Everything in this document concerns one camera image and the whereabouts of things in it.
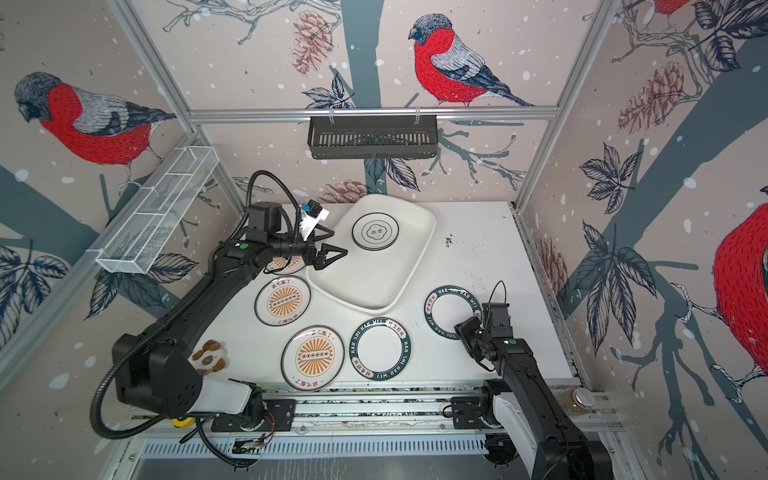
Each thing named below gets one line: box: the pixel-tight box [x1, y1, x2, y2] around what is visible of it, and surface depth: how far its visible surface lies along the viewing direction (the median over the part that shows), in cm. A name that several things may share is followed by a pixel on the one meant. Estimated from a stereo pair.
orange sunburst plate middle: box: [254, 275, 311, 327], surface depth 95 cm
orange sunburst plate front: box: [280, 325, 345, 391], surface depth 84 cm
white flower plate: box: [351, 212, 400, 251], surface depth 113 cm
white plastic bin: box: [306, 194, 437, 315], surface depth 103 cm
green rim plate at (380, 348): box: [349, 317, 411, 381], surface depth 86 cm
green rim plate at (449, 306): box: [424, 285, 483, 340], surface depth 94 cm
